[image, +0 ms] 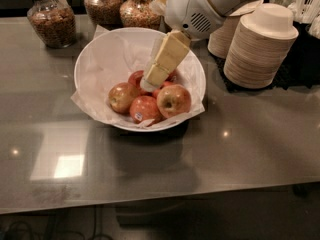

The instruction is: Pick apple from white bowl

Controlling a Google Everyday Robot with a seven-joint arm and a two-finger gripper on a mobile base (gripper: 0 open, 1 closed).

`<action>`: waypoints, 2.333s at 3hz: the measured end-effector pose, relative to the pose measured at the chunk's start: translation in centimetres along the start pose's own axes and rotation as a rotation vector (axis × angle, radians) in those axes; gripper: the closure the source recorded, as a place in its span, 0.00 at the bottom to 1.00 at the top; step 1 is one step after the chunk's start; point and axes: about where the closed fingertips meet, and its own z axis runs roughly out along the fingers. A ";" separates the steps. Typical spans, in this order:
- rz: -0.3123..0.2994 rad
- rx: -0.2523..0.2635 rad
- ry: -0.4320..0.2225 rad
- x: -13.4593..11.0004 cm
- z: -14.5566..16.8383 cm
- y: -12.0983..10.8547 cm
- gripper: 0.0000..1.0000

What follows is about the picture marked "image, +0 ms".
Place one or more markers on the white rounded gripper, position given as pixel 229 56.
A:
pixel 188 9

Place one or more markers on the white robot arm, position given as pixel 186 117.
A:
pixel 224 7

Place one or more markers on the far red apple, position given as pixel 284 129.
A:
pixel 172 76

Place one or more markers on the middle red apple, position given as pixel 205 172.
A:
pixel 165 84

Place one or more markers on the back red apple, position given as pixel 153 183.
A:
pixel 135 79

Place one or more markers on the right yellow red apple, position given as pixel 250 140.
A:
pixel 173 100

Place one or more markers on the front red apple with sticker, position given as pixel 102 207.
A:
pixel 145 108

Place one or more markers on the white bowl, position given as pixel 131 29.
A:
pixel 100 67

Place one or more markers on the left yellowish red apple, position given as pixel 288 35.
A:
pixel 121 96

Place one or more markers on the glass cereal jar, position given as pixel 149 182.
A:
pixel 103 12
pixel 53 22
pixel 137 13

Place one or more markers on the white paper liner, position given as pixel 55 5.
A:
pixel 110 57

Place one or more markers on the left glass cereal jar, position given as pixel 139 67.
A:
pixel 53 22

